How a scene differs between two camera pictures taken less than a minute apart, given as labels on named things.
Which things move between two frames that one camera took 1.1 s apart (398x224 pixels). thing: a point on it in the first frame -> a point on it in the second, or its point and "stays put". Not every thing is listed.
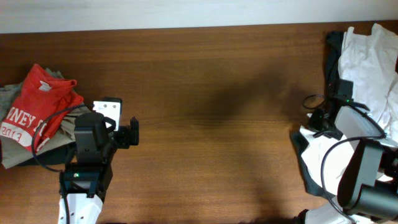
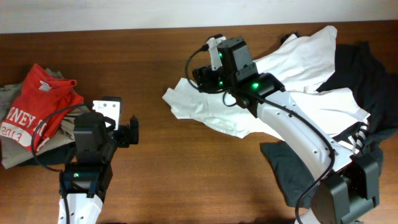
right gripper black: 313,124 -> 204,76
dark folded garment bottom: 58,156 stays put
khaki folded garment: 14,153 stays put
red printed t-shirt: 41,104 stays put
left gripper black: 129,134 stays put
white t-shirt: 369,59 -> 300,66
